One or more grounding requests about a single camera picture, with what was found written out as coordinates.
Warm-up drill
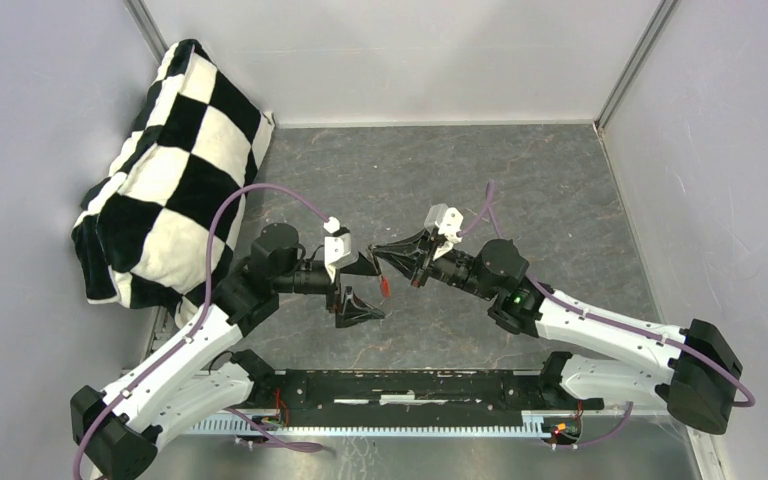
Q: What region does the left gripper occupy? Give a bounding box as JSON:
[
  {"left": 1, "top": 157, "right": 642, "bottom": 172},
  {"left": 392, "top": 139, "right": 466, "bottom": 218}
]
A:
[{"left": 274, "top": 251, "right": 385, "bottom": 327}]

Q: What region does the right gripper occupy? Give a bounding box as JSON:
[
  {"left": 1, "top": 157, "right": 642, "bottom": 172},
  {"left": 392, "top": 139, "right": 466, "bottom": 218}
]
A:
[{"left": 373, "top": 227, "right": 497, "bottom": 302}]

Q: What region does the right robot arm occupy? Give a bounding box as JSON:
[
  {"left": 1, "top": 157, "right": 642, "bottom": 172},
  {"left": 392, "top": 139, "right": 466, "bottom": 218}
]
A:
[{"left": 371, "top": 231, "right": 754, "bottom": 435}]

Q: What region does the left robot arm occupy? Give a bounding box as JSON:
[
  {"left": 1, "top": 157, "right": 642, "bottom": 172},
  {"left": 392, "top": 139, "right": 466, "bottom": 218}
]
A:
[{"left": 70, "top": 220, "right": 384, "bottom": 479}]

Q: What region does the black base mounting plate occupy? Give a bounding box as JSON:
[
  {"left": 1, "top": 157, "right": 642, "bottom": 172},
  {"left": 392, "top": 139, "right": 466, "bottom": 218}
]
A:
[{"left": 242, "top": 370, "right": 605, "bottom": 427}]

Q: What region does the black white checkered blanket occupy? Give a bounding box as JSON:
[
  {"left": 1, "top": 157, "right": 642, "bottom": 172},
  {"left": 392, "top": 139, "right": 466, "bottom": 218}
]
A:
[{"left": 71, "top": 39, "right": 275, "bottom": 311}]

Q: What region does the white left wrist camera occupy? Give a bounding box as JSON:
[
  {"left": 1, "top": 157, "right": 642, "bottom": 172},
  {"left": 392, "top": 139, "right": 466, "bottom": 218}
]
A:
[{"left": 323, "top": 217, "right": 358, "bottom": 283}]

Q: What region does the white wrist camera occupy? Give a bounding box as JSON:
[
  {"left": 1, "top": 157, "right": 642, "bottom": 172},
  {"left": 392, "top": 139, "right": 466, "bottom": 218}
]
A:
[
  {"left": 423, "top": 203, "right": 463, "bottom": 244},
  {"left": 323, "top": 217, "right": 358, "bottom": 283}
]

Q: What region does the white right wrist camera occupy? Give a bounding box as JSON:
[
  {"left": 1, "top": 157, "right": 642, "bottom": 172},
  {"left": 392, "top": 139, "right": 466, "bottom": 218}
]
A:
[{"left": 423, "top": 203, "right": 463, "bottom": 244}]

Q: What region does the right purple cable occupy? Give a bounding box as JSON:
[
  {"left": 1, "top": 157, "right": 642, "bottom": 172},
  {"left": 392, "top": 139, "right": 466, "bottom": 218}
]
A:
[{"left": 460, "top": 178, "right": 757, "bottom": 450}]

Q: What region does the white toothed cable duct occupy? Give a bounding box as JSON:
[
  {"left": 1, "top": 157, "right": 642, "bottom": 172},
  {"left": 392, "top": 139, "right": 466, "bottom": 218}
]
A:
[{"left": 185, "top": 412, "right": 550, "bottom": 439}]

